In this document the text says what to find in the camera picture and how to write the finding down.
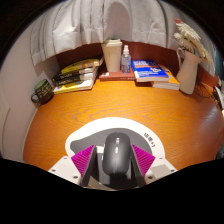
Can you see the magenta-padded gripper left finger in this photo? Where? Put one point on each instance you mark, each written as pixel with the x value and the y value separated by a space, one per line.
pixel 65 168

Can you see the dark mug with green inside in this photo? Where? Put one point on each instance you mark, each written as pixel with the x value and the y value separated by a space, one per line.
pixel 44 90

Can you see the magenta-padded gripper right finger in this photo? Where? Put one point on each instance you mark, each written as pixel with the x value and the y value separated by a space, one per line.
pixel 160 168

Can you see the beige cup with lid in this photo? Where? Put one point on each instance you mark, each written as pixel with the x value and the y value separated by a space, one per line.
pixel 112 56

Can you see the clear spray bottle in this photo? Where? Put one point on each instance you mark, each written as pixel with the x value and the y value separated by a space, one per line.
pixel 126 63

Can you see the yellow and white book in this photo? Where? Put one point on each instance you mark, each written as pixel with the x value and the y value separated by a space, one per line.
pixel 75 86

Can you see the thick black book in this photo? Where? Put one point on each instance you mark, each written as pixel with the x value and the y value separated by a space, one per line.
pixel 76 79

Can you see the white curtain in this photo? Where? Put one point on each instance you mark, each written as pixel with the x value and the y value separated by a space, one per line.
pixel 100 20

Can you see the thin black book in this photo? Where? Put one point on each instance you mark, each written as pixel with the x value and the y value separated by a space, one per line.
pixel 75 73

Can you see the red book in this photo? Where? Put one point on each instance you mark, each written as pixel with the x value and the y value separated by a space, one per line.
pixel 115 76

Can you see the black computer mouse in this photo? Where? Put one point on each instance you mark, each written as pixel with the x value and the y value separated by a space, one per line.
pixel 116 155

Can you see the white and grey mouse pad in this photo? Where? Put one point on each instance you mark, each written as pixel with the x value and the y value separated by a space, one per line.
pixel 110 124

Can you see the blue book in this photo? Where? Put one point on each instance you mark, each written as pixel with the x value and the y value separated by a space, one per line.
pixel 148 70

